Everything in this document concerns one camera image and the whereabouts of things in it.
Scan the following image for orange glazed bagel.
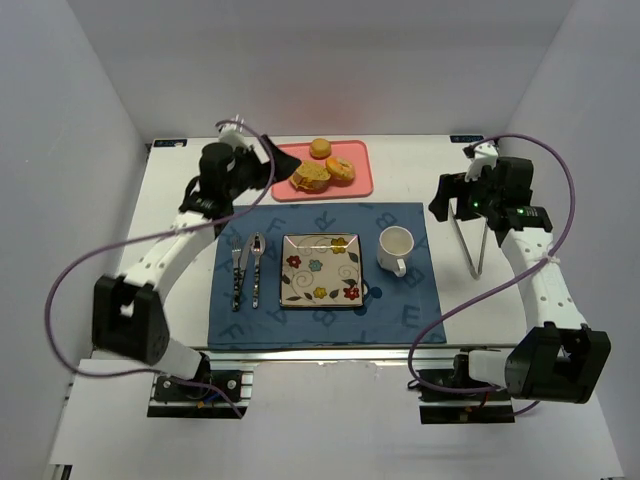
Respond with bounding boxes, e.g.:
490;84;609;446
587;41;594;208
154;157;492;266
325;156;356;185

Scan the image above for metal kitchen tongs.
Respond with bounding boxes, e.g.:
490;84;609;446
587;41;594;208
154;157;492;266
448;201;489;280

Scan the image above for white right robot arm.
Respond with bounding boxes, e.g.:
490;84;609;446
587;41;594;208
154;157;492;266
429;157;611;404

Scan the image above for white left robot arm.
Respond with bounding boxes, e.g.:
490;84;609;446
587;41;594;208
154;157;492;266
92;134;302;385

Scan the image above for seeded bread sandwich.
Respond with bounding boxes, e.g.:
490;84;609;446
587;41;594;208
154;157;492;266
289;161;331;193

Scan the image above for small round bun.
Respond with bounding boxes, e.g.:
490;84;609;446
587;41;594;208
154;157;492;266
309;138;332;159

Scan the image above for silver fork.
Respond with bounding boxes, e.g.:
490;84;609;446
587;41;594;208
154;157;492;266
231;235;242;312

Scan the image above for silver spoon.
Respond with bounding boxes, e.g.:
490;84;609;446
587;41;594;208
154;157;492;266
252;232;266;309

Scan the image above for pink plastic tray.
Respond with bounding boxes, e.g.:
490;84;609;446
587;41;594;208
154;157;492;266
271;139;374;202

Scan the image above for silver table knife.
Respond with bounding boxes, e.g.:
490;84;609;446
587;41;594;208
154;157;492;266
239;233;254;302

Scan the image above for white ceramic mug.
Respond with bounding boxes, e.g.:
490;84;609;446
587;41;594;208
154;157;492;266
377;226;414;278

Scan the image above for square floral ceramic plate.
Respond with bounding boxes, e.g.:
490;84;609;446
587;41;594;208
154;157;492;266
280;233;364;309

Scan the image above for blue letter-print placemat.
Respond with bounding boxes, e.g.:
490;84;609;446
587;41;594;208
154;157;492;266
208;202;441;350

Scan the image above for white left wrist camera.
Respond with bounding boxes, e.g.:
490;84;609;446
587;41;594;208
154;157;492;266
216;115;247;149

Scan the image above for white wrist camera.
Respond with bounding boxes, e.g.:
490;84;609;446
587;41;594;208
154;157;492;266
463;142;499;182
216;115;247;149

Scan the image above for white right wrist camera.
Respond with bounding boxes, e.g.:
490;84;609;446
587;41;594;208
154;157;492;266
463;142;499;182

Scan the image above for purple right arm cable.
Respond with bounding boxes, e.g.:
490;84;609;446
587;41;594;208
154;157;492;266
407;132;575;419

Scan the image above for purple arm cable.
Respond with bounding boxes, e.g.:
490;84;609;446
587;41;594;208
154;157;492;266
407;132;575;419
45;117;277;419

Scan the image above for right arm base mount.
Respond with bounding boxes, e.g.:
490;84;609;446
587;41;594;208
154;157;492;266
407;353;515;425

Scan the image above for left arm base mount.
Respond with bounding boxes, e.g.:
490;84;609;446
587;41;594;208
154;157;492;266
147;367;253;420

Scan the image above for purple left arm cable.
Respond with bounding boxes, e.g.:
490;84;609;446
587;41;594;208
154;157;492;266
45;117;277;419

